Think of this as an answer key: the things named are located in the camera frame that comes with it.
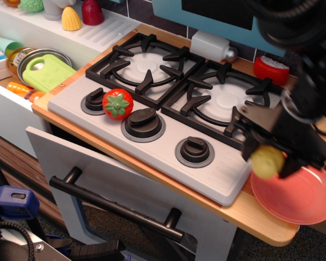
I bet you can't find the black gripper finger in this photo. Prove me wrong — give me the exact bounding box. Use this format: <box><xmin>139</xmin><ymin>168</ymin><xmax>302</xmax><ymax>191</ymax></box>
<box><xmin>241</xmin><ymin>130</ymin><xmax>262</xmax><ymax>161</ymax></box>
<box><xmin>279</xmin><ymin>153</ymin><xmax>309</xmax><ymax>179</ymax></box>

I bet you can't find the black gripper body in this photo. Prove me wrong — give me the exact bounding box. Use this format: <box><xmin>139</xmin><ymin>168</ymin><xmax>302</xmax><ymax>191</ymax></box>
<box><xmin>234</xmin><ymin>104</ymin><xmax>326</xmax><ymax>169</ymax></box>

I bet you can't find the yellow toy potato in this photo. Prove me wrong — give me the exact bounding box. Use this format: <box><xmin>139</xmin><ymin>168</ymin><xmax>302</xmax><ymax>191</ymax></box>
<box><xmin>250</xmin><ymin>145</ymin><xmax>285</xmax><ymax>179</ymax></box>

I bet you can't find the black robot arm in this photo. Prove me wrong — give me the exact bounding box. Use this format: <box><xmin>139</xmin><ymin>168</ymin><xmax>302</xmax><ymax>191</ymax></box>
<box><xmin>235</xmin><ymin>1</ymin><xmax>326</xmax><ymax>178</ymax></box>

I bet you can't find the pink plastic plate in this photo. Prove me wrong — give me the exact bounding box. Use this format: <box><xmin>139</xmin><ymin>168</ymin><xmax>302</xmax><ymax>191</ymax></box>
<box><xmin>250</xmin><ymin>166</ymin><xmax>326</xmax><ymax>225</ymax></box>

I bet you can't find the black right stove knob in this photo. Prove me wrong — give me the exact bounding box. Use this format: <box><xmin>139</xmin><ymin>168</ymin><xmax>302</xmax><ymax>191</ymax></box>
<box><xmin>175</xmin><ymin>136</ymin><xmax>215</xmax><ymax>169</ymax></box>

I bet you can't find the black stove knob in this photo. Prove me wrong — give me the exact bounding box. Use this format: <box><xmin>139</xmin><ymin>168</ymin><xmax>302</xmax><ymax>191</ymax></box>
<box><xmin>80</xmin><ymin>88</ymin><xmax>105</xmax><ymax>116</ymax></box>
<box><xmin>175</xmin><ymin>136</ymin><xmax>215</xmax><ymax>169</ymax></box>
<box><xmin>121</xmin><ymin>108</ymin><xmax>166</xmax><ymax>143</ymax></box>

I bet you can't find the black right burner grate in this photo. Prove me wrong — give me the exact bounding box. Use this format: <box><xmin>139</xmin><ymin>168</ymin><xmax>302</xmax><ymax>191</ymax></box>
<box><xmin>161</xmin><ymin>61</ymin><xmax>283</xmax><ymax>150</ymax></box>

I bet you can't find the black burner grate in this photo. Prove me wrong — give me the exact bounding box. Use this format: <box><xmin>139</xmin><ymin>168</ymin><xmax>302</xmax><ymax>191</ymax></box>
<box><xmin>85</xmin><ymin>33</ymin><xmax>205</xmax><ymax>110</ymax></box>
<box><xmin>161</xmin><ymin>61</ymin><xmax>283</xmax><ymax>150</ymax></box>

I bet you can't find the red toy cheese wedge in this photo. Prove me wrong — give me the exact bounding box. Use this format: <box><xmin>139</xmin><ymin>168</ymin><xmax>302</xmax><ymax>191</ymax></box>
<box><xmin>253</xmin><ymin>55</ymin><xmax>290</xmax><ymax>85</ymax></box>

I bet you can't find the white salt shaker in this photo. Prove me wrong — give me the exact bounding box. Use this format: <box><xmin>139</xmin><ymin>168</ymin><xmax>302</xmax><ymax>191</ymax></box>
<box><xmin>190</xmin><ymin>30</ymin><xmax>238</xmax><ymax>63</ymax></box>

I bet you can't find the grey toy stove top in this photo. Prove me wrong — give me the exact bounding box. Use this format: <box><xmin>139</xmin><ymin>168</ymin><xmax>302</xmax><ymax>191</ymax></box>
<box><xmin>47</xmin><ymin>33</ymin><xmax>297</xmax><ymax>207</ymax></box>

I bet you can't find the black middle stove knob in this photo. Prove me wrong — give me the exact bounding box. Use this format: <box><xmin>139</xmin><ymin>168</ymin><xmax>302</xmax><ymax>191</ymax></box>
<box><xmin>121</xmin><ymin>108</ymin><xmax>166</xmax><ymax>143</ymax></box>

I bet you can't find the black left burner grate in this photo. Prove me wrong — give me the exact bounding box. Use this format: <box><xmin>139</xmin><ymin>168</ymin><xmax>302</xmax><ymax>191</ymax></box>
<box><xmin>85</xmin><ymin>33</ymin><xmax>205</xmax><ymax>110</ymax></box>

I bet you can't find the red toy tomato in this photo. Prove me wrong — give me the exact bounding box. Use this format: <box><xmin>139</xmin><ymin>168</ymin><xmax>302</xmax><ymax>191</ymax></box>
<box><xmin>102</xmin><ymin>89</ymin><xmax>134</xmax><ymax>120</ymax></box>

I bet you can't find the black left stove knob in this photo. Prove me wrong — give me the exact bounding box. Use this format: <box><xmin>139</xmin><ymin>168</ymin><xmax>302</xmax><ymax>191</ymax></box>
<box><xmin>80</xmin><ymin>88</ymin><xmax>105</xmax><ymax>116</ymax></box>

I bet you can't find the white oven door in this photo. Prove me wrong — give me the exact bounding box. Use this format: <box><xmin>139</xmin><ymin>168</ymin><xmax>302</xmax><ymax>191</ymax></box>
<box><xmin>26</xmin><ymin>127</ymin><xmax>237</xmax><ymax>260</ymax></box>

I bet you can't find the dark red toy pepper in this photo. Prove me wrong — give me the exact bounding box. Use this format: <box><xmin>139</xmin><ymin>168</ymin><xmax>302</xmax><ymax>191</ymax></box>
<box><xmin>81</xmin><ymin>0</ymin><xmax>105</xmax><ymax>26</ymax></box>

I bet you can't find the green cutting board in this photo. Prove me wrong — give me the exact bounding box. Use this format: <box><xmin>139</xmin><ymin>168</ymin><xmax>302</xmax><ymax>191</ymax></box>
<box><xmin>22</xmin><ymin>54</ymin><xmax>76</xmax><ymax>92</ymax></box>

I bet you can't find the yellow toy corn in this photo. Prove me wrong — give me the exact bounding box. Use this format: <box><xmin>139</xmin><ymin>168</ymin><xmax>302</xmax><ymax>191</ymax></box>
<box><xmin>61</xmin><ymin>7</ymin><xmax>82</xmax><ymax>31</ymax></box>

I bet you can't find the orange toy carrot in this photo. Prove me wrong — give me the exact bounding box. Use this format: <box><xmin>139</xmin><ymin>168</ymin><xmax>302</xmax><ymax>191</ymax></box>
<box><xmin>7</xmin><ymin>82</ymin><xmax>46</xmax><ymax>103</ymax></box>

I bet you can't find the grey toy faucet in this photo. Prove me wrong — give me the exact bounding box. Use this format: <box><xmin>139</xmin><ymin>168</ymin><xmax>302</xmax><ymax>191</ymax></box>
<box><xmin>42</xmin><ymin>0</ymin><xmax>76</xmax><ymax>21</ymax></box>

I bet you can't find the silver metal bowl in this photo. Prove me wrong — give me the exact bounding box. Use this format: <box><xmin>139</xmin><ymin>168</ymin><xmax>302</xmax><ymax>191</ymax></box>
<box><xmin>17</xmin><ymin>48</ymin><xmax>72</xmax><ymax>84</ymax></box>

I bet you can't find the white toy sink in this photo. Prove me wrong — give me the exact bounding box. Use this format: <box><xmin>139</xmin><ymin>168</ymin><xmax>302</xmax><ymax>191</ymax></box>
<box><xmin>0</xmin><ymin>1</ymin><xmax>139</xmax><ymax>157</ymax></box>

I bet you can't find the blue clamp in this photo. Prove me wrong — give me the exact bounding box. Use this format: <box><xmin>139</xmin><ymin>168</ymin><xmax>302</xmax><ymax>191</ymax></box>
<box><xmin>0</xmin><ymin>185</ymin><xmax>40</xmax><ymax>220</ymax></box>

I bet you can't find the orange plastic bowl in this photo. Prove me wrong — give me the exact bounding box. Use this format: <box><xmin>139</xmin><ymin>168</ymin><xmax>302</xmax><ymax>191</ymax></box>
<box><xmin>6</xmin><ymin>47</ymin><xmax>34</xmax><ymax>79</ymax></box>

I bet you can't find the green toy vegetable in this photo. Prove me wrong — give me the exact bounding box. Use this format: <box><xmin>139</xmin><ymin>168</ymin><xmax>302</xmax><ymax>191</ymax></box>
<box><xmin>18</xmin><ymin>0</ymin><xmax>44</xmax><ymax>13</ymax></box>

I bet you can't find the mint green cup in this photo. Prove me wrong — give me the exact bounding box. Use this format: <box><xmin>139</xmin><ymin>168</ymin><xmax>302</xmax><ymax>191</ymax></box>
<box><xmin>0</xmin><ymin>37</ymin><xmax>23</xmax><ymax>57</ymax></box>

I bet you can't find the orange toy fruit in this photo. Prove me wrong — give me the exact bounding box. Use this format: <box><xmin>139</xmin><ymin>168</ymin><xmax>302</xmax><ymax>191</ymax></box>
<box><xmin>3</xmin><ymin>0</ymin><xmax>21</xmax><ymax>8</ymax></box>

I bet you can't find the black oven door handle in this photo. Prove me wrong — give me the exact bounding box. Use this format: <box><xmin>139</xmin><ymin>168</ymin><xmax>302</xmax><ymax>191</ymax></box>
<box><xmin>49</xmin><ymin>166</ymin><xmax>185</xmax><ymax>243</ymax></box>

